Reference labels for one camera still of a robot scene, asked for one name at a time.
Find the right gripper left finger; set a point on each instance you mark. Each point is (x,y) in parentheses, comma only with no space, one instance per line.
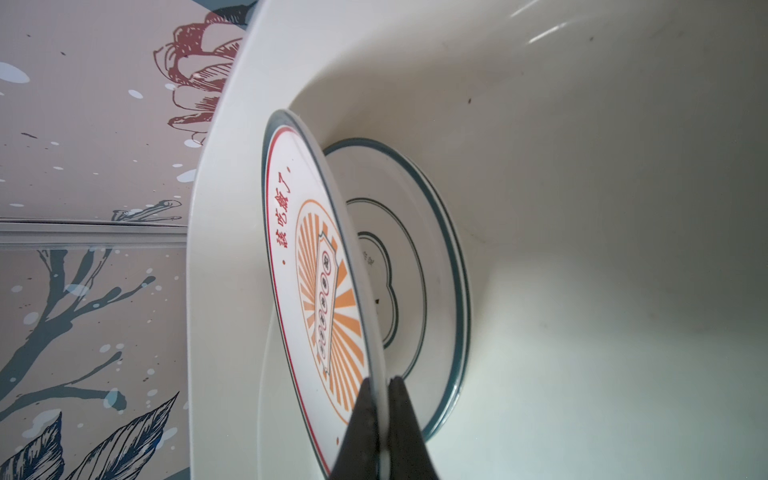
(359,453)

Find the white clover plate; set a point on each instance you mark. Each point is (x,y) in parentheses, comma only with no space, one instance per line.
(417,272)

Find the orange sunburst plate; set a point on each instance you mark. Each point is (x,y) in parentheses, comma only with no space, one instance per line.
(322,294)

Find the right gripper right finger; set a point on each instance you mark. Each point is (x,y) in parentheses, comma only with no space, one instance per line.
(408,453)

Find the white plastic bin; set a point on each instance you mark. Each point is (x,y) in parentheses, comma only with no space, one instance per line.
(605,167)

